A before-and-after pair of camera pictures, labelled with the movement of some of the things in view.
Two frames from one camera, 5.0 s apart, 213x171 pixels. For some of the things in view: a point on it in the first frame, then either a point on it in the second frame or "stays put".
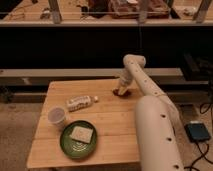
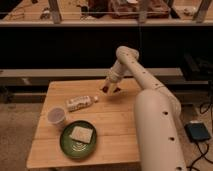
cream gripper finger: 122,90 → 116,86
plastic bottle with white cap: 79,102 stays put
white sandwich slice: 81,134 stays put
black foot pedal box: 197,131 stays put
